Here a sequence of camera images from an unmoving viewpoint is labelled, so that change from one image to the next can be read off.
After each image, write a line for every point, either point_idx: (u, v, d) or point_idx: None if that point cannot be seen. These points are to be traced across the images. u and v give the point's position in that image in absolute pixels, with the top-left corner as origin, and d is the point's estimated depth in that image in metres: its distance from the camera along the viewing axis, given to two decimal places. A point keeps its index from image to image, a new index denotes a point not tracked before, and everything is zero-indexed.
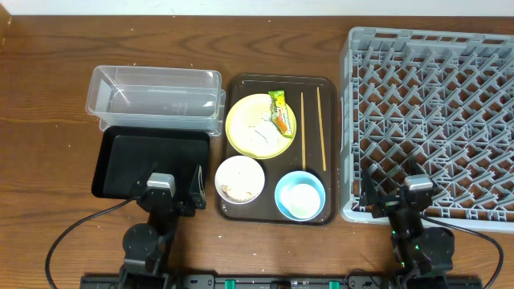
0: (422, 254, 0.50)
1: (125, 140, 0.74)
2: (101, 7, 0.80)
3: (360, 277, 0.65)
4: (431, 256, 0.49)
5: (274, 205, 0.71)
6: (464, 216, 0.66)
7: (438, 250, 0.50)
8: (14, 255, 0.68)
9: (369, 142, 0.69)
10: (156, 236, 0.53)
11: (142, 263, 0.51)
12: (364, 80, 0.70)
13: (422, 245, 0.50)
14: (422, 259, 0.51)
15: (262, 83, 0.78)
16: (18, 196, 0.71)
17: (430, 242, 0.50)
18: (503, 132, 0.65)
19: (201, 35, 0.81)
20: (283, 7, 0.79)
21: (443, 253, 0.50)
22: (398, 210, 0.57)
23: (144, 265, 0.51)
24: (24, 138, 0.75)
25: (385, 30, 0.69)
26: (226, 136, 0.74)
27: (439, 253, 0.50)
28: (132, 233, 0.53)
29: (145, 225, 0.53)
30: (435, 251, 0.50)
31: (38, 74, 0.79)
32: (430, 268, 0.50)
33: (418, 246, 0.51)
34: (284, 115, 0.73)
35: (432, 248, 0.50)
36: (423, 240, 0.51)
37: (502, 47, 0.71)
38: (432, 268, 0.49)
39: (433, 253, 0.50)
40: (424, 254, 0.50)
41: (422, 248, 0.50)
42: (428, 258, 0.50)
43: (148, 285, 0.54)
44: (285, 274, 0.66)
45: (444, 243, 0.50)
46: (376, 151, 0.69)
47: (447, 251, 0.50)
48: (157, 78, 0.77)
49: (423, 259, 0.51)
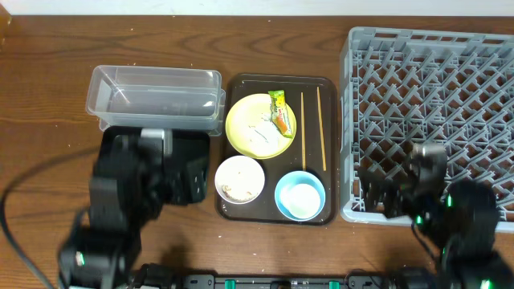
0: (458, 208, 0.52)
1: (117, 131, 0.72)
2: (101, 7, 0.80)
3: (360, 277, 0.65)
4: (470, 208, 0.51)
5: (274, 206, 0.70)
6: None
7: (475, 199, 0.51)
8: (14, 255, 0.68)
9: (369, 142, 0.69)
10: (136, 160, 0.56)
11: (116, 185, 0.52)
12: (364, 80, 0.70)
13: (455, 199, 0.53)
14: (458, 220, 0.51)
15: (262, 83, 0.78)
16: (17, 196, 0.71)
17: (464, 193, 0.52)
18: (502, 132, 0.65)
19: (201, 34, 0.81)
20: (283, 7, 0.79)
21: (482, 200, 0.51)
22: (414, 190, 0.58)
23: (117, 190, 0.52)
24: (24, 139, 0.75)
25: (385, 30, 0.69)
26: (226, 136, 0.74)
27: (479, 202, 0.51)
28: (108, 157, 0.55)
29: (124, 152, 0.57)
30: (473, 198, 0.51)
31: (38, 74, 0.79)
32: (471, 221, 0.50)
33: (452, 202, 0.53)
34: (284, 115, 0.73)
35: (467, 198, 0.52)
36: (456, 194, 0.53)
37: (503, 47, 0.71)
38: (473, 219, 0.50)
39: (470, 203, 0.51)
40: (463, 205, 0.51)
41: (458, 202, 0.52)
42: (467, 209, 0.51)
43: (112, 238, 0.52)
44: (285, 274, 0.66)
45: (480, 193, 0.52)
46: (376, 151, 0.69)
47: (487, 200, 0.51)
48: (157, 78, 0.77)
49: (462, 213, 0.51)
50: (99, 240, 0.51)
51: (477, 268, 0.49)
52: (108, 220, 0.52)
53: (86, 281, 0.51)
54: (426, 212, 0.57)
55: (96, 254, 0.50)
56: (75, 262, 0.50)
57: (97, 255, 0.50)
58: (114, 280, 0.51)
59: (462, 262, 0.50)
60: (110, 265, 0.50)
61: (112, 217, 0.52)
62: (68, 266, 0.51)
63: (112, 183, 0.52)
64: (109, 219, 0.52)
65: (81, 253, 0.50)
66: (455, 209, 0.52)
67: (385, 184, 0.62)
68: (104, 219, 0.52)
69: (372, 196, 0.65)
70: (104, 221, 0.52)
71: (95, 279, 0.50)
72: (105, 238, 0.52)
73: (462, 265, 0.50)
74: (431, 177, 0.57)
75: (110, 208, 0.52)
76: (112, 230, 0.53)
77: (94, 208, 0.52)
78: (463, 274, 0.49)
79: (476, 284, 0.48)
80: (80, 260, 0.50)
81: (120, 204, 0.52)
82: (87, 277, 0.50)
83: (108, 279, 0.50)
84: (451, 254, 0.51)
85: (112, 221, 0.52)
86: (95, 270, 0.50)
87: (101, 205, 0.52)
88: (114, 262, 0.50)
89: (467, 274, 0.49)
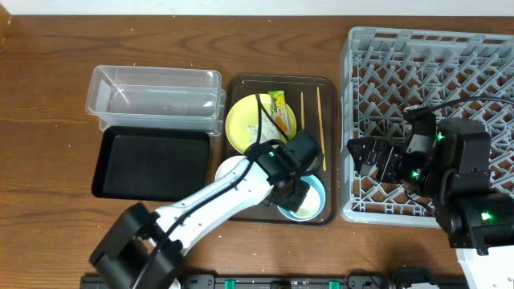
0: (450, 138, 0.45)
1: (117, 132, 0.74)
2: (101, 7, 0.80)
3: (360, 277, 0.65)
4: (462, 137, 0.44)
5: (273, 205, 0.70)
6: None
7: (466, 128, 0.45)
8: (14, 254, 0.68)
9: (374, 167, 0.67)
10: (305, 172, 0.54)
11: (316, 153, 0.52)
12: (364, 80, 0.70)
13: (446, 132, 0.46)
14: (453, 153, 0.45)
15: (261, 83, 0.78)
16: (17, 195, 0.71)
17: (459, 126, 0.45)
18: (503, 132, 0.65)
19: (201, 34, 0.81)
20: (283, 6, 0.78)
21: (473, 128, 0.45)
22: (410, 145, 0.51)
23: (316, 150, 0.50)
24: (24, 139, 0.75)
25: (386, 30, 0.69)
26: (226, 136, 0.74)
27: (469, 130, 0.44)
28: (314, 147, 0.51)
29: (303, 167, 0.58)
30: (462, 128, 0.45)
31: (37, 74, 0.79)
32: (463, 148, 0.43)
33: (442, 136, 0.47)
34: (284, 115, 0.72)
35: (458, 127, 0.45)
36: (447, 130, 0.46)
37: (503, 47, 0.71)
38: (465, 142, 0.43)
39: (461, 131, 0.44)
40: (452, 134, 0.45)
41: (450, 132, 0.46)
42: (456, 134, 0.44)
43: (283, 161, 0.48)
44: (285, 274, 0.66)
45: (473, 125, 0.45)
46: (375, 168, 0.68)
47: (479, 127, 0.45)
48: (157, 78, 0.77)
49: (454, 145, 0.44)
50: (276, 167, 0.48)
51: (475, 201, 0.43)
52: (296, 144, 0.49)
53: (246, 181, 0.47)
54: (427, 163, 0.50)
55: (280, 168, 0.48)
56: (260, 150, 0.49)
57: (276, 166, 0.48)
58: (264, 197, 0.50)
59: (460, 198, 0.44)
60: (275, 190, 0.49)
61: (298, 155, 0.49)
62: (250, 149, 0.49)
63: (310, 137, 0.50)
64: (292, 152, 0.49)
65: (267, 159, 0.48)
66: (445, 141, 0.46)
67: (368, 141, 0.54)
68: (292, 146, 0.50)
69: (365, 152, 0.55)
70: (295, 150, 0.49)
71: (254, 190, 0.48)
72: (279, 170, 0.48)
73: (461, 200, 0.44)
74: (426, 129, 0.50)
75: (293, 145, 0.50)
76: (287, 160, 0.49)
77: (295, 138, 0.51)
78: (461, 206, 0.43)
79: (475, 217, 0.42)
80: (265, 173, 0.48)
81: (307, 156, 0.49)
82: (263, 164, 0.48)
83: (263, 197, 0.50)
84: (450, 191, 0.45)
85: (293, 155, 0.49)
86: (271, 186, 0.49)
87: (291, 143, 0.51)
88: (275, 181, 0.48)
89: (467, 206, 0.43)
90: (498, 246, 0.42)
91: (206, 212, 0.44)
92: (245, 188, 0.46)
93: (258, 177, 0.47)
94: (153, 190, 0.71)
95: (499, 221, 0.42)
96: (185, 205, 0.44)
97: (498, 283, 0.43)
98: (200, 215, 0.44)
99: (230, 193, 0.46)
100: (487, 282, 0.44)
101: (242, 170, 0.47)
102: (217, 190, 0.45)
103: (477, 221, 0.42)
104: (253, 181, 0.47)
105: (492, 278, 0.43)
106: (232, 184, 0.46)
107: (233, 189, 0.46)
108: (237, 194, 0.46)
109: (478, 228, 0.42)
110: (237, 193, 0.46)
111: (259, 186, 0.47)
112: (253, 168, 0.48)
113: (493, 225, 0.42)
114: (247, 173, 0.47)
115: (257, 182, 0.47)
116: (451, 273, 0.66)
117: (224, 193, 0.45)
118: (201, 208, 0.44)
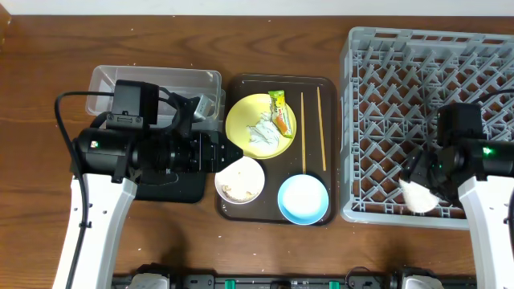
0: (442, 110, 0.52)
1: None
2: (100, 7, 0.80)
3: (360, 277, 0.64)
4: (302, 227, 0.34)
5: (273, 205, 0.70)
6: (437, 214, 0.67)
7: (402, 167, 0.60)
8: (14, 254, 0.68)
9: (369, 182, 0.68)
10: (156, 104, 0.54)
11: (149, 91, 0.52)
12: (364, 80, 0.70)
13: None
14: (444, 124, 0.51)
15: (262, 83, 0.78)
16: (16, 195, 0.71)
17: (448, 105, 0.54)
18: (503, 132, 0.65)
19: (201, 35, 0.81)
20: (283, 6, 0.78)
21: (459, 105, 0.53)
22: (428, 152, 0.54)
23: (140, 87, 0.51)
24: (24, 139, 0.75)
25: (386, 30, 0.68)
26: (229, 135, 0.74)
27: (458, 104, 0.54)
28: (152, 95, 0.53)
29: (152, 87, 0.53)
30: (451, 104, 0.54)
31: (38, 75, 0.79)
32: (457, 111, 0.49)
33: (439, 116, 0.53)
34: (284, 115, 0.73)
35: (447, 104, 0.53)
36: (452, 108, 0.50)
37: (502, 47, 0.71)
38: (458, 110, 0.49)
39: (457, 114, 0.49)
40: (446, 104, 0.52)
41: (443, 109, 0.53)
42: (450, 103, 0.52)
43: (109, 141, 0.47)
44: (285, 274, 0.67)
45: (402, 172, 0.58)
46: (376, 171, 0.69)
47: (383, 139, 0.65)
48: (157, 78, 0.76)
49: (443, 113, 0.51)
50: (110, 132, 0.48)
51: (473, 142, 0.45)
52: (127, 103, 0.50)
53: (94, 168, 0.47)
54: None
55: (112, 145, 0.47)
56: (90, 148, 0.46)
57: (108, 150, 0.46)
58: (126, 169, 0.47)
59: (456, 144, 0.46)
60: (123, 155, 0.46)
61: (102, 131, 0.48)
62: (92, 136, 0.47)
63: (135, 89, 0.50)
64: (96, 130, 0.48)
65: (108, 127, 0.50)
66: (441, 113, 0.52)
67: None
68: (140, 109, 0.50)
69: None
70: (102, 132, 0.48)
71: (109, 170, 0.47)
72: (118, 133, 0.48)
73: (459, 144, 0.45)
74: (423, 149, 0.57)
75: (132, 107, 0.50)
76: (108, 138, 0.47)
77: (117, 103, 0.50)
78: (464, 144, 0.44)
79: (477, 152, 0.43)
80: (95, 144, 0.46)
81: (141, 110, 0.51)
82: (96, 159, 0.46)
83: (120, 168, 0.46)
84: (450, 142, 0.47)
85: (91, 134, 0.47)
86: (92, 156, 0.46)
87: (148, 108, 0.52)
88: (128, 151, 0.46)
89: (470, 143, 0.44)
90: (497, 177, 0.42)
91: (86, 256, 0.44)
92: (96, 218, 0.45)
93: (99, 179, 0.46)
94: (153, 190, 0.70)
95: (501, 157, 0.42)
96: (63, 274, 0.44)
97: (495, 206, 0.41)
98: (83, 267, 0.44)
99: (87, 236, 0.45)
100: (483, 205, 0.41)
101: (77, 200, 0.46)
102: (73, 244, 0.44)
103: (478, 152, 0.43)
104: (98, 198, 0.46)
105: (490, 202, 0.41)
106: (83, 225, 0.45)
107: (86, 233, 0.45)
108: (94, 234, 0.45)
109: (479, 160, 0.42)
110: (94, 229, 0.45)
111: (108, 198, 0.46)
112: (75, 182, 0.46)
113: (496, 160, 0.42)
114: (90, 197, 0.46)
115: (101, 194, 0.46)
116: (451, 273, 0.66)
117: (79, 242, 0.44)
118: (79, 261, 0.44)
